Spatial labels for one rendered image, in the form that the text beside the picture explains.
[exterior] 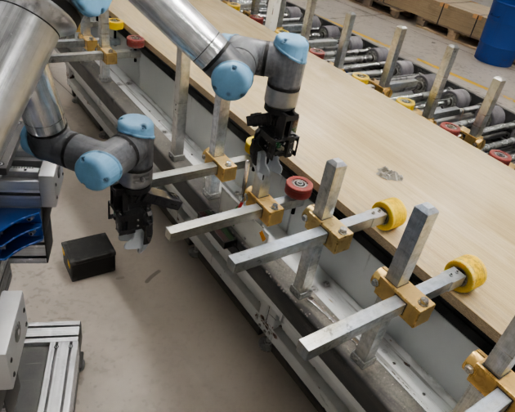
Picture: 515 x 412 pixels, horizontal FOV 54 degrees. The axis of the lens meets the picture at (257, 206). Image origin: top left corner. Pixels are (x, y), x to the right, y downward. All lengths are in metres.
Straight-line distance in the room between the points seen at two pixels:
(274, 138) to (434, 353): 0.70
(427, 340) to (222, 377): 0.91
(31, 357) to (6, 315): 0.95
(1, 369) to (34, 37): 0.50
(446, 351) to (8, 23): 1.17
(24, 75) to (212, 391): 1.52
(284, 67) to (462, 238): 0.70
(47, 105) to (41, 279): 1.51
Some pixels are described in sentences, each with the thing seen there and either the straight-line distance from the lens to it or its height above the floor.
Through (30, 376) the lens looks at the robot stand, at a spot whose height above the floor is 0.21.
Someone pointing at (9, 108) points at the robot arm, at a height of 1.36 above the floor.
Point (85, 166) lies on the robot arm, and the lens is 0.98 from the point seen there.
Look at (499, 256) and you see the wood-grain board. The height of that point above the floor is 0.90.
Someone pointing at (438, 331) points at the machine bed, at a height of 0.75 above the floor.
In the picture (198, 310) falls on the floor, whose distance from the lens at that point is 2.26.
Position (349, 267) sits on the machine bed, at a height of 0.70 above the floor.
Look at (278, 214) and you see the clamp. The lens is 1.40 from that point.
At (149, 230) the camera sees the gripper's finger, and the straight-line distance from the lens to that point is 1.19.
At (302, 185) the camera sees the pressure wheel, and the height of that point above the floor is 0.90.
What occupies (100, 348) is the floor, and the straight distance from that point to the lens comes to 2.13.
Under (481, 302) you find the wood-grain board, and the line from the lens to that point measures 1.29.
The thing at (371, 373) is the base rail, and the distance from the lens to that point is 1.29.
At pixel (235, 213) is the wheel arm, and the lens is 1.36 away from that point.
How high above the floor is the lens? 1.66
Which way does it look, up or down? 35 degrees down
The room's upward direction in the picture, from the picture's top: 11 degrees clockwise
